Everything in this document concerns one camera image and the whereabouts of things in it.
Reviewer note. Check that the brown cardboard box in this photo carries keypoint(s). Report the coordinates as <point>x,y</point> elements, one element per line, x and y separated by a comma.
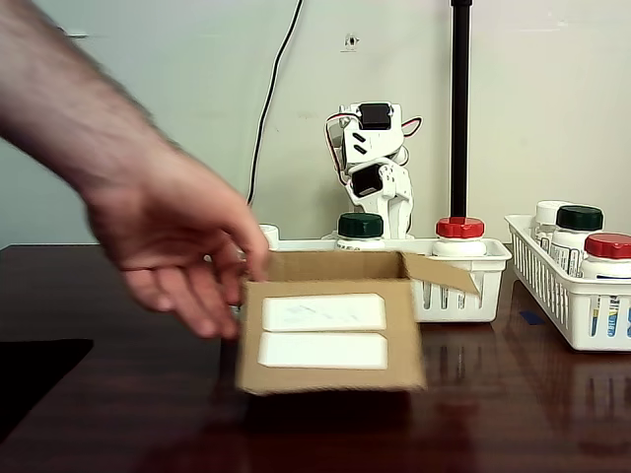
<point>325,382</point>

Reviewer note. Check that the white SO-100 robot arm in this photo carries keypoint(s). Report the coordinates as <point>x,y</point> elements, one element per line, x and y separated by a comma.
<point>374,143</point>

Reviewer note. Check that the white plastic basket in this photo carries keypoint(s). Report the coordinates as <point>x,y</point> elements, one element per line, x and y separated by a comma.
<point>542,290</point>
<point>490,251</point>

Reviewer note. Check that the person's left hand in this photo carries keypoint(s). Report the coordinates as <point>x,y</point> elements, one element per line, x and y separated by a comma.
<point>167,231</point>

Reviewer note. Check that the black vertical pole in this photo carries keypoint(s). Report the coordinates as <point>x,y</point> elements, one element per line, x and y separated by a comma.
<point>461,123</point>

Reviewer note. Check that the white label with handwriting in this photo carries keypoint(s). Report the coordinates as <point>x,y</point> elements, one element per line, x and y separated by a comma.
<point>323,313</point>

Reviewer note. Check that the blank white label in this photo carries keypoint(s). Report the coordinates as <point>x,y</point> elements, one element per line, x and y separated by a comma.
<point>323,351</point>

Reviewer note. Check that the blue tape strip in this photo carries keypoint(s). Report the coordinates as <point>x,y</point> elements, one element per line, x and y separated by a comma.
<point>532,318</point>

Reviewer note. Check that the small wall hook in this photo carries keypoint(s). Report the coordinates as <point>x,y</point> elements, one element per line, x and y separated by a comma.
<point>351,42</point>

